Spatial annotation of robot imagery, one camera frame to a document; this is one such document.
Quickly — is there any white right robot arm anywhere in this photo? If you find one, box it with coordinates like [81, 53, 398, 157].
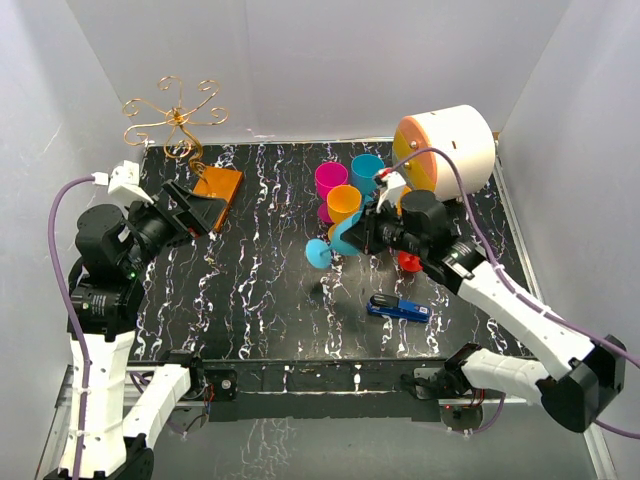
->
[339, 190, 626, 433]

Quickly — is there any white cylinder with orange face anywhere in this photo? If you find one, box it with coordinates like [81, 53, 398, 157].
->
[392, 105, 496, 201]

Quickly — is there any blue wine glass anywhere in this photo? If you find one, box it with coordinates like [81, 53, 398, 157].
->
[305, 211, 362, 269]
[350, 154, 385, 196]

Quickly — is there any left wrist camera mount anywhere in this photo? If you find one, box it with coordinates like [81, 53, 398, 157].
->
[91, 160, 153, 206]

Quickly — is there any yellow wine glass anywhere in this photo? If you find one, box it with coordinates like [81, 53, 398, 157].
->
[396, 186, 412, 216]

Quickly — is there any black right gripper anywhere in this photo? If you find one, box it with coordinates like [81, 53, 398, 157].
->
[341, 198, 426, 258]

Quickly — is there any red wine glass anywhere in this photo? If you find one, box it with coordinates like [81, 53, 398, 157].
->
[397, 251, 422, 273]

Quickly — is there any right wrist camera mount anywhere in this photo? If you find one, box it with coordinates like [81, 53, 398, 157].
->
[374, 168, 406, 213]

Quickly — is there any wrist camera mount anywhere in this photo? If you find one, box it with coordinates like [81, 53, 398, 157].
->
[374, 168, 406, 213]
[91, 160, 153, 206]

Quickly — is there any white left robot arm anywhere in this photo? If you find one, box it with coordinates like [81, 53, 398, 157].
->
[47, 174, 227, 479]

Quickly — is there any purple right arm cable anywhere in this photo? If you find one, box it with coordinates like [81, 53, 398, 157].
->
[389, 147, 640, 441]

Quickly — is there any wooden rack base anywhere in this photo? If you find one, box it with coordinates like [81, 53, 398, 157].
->
[193, 166, 244, 233]

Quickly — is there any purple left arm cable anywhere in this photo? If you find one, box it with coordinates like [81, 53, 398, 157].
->
[49, 175, 201, 480]

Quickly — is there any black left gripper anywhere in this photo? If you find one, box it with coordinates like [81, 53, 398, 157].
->
[121, 179, 227, 274]

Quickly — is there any gold wire wine glass rack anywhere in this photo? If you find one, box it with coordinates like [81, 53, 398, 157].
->
[122, 75, 229, 179]

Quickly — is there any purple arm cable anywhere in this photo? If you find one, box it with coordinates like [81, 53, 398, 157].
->
[389, 147, 640, 441]
[49, 175, 201, 480]

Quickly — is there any pink wine glass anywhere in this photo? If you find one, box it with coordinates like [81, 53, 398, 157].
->
[314, 162, 349, 224]

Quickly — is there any blue black stapler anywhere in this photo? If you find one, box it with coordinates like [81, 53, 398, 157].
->
[366, 293, 431, 323]

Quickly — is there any orange-yellow wine glass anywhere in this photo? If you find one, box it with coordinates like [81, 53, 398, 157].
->
[326, 185, 362, 225]

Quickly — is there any aluminium frame rail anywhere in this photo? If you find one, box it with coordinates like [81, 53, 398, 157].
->
[37, 144, 619, 480]

